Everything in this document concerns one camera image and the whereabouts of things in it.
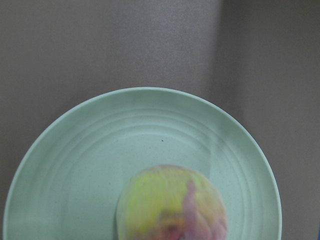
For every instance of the pink yellow peach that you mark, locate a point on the pink yellow peach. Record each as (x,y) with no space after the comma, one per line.
(168,202)

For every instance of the green plate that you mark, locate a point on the green plate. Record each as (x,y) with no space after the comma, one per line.
(68,183)

